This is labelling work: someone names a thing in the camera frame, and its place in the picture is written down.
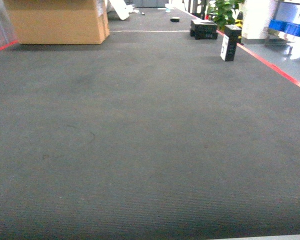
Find small black round device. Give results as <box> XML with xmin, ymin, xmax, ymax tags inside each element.
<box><xmin>170</xmin><ymin>17</ymin><xmax>180</xmax><ymax>23</ymax></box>

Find black flat boxes stack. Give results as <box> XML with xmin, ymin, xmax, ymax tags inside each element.
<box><xmin>190</xmin><ymin>19</ymin><xmax>218</xmax><ymax>40</ymax></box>

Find white leaning board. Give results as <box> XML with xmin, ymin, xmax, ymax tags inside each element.
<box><xmin>108</xmin><ymin>0</ymin><xmax>130</xmax><ymax>21</ymax></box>

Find black upright box white label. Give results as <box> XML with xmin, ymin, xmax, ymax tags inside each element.
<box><xmin>220</xmin><ymin>25</ymin><xmax>242</xmax><ymax>62</ymax></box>

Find green potted plant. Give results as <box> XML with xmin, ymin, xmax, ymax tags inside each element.
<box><xmin>207</xmin><ymin>0</ymin><xmax>245</xmax><ymax>31</ymax></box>

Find large cardboard box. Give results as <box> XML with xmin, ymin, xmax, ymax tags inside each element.
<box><xmin>3</xmin><ymin>0</ymin><xmax>110</xmax><ymax>45</ymax></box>

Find blue bins on far rack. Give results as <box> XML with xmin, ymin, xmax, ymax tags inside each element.
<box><xmin>268</xmin><ymin>19</ymin><xmax>300</xmax><ymax>37</ymax></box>

